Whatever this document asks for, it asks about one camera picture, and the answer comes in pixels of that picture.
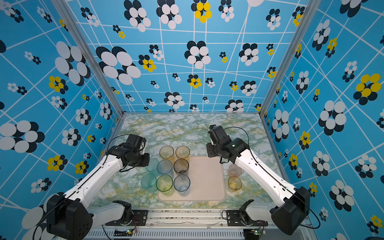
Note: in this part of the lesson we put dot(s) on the tall pale blue glass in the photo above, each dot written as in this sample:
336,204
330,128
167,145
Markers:
182,185

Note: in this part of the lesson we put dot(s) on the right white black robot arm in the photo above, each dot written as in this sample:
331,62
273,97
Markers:
291,205

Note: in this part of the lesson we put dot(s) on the tall grey glass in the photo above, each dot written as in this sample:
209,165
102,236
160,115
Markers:
181,167

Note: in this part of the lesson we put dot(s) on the aluminium front rail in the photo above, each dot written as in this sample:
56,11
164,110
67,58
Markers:
189,224

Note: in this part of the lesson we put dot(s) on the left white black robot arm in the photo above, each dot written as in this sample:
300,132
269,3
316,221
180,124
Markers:
68,216

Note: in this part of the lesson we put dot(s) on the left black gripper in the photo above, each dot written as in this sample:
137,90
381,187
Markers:
147,156

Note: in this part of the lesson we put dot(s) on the aluminium corner post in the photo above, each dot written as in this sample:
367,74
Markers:
288,57
78,36

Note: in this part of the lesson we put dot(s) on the green circuit board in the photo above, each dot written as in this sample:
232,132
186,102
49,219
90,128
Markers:
124,233
252,234

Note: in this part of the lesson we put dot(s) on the small pink glass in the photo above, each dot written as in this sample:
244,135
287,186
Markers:
234,171

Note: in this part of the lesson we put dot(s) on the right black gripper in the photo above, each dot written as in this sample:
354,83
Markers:
210,153

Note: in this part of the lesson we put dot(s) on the right green circuit board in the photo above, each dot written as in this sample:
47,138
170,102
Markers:
252,234

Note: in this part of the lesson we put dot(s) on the teal dotted glass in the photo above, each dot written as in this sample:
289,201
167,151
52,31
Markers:
152,167
148,183

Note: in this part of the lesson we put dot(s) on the small amber glass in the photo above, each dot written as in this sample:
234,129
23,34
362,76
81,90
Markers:
234,184

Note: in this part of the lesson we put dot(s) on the right aluminium corner post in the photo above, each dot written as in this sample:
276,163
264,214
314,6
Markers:
288,57

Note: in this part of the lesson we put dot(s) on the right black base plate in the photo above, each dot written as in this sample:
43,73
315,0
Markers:
237,218

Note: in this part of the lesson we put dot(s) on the cream plastic tray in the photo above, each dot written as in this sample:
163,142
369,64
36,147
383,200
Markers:
207,182

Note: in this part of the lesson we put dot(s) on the textured blue glass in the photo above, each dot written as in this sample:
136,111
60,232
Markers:
165,167

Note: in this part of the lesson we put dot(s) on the left green circuit board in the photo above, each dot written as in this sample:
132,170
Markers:
124,233

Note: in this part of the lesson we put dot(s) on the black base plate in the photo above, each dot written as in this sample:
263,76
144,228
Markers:
139,219
237,218

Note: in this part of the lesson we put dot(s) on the tall green glass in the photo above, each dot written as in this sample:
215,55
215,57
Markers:
164,185

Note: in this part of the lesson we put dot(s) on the tall yellow glass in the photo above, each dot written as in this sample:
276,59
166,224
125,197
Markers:
183,152

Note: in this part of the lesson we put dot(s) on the tall amber glass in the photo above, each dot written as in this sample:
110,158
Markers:
167,153

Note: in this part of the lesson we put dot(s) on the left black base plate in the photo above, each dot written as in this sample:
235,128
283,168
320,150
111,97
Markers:
139,219

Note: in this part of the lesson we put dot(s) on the left aluminium corner post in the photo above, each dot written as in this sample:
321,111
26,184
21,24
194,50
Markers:
78,36

